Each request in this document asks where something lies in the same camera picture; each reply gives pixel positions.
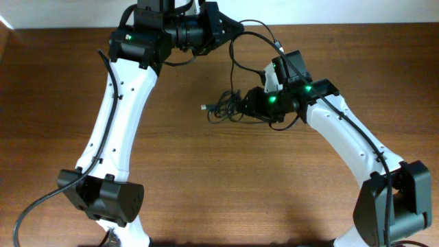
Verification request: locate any black USB cable thick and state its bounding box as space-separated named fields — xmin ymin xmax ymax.
xmin=200 ymin=90 xmax=244 ymax=124

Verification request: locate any black micro USB cable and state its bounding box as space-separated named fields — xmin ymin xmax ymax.
xmin=219 ymin=61 xmax=241 ymax=117

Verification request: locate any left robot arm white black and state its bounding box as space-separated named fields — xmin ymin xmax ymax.
xmin=58 ymin=1 xmax=244 ymax=246

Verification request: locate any black USB cable thin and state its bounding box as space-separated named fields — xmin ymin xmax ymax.
xmin=239 ymin=19 xmax=285 ymax=53

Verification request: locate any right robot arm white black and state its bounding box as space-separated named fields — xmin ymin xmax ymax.
xmin=237 ymin=51 xmax=432 ymax=246

